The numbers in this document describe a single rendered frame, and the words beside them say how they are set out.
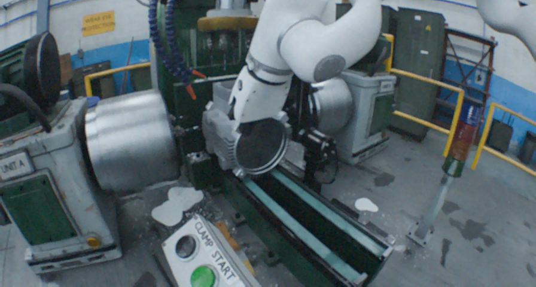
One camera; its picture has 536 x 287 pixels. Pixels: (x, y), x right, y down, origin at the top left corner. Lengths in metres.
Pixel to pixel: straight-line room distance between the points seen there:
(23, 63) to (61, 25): 5.28
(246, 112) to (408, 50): 3.30
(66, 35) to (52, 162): 5.32
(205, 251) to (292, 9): 0.31
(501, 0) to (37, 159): 0.91
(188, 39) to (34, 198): 0.67
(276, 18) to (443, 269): 0.70
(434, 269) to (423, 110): 3.06
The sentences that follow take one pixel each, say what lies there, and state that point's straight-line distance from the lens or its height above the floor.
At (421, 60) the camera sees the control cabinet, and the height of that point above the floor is 1.20.
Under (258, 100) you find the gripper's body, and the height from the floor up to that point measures 1.17.
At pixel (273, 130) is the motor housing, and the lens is 0.66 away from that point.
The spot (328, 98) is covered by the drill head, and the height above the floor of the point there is 1.10.
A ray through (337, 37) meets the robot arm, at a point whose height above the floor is 1.29.
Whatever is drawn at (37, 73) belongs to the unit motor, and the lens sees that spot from 0.53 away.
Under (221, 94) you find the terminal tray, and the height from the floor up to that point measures 1.12.
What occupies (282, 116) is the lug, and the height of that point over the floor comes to 1.08.
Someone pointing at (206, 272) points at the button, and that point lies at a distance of 0.25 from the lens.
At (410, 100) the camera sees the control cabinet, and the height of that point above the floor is 0.59.
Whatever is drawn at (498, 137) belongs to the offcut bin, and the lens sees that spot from 5.06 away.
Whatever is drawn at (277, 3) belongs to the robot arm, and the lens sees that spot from 0.32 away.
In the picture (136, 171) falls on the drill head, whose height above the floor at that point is 1.03.
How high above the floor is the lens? 1.28
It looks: 25 degrees down
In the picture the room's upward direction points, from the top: 1 degrees clockwise
